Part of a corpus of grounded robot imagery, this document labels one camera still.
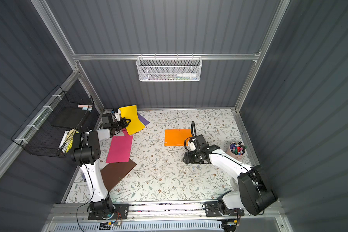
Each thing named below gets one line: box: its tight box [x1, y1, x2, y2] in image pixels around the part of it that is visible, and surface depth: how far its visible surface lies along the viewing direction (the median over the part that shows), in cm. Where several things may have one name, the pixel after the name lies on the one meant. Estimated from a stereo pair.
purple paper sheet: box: [137, 112, 150, 127], surface depth 114 cm
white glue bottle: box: [176, 72, 197, 78], surface depth 93 cm
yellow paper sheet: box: [118, 104, 146, 136], surface depth 107 cm
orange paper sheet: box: [164, 129, 192, 146], surface depth 110 cm
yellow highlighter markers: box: [61, 128, 80, 153], surface depth 67 cm
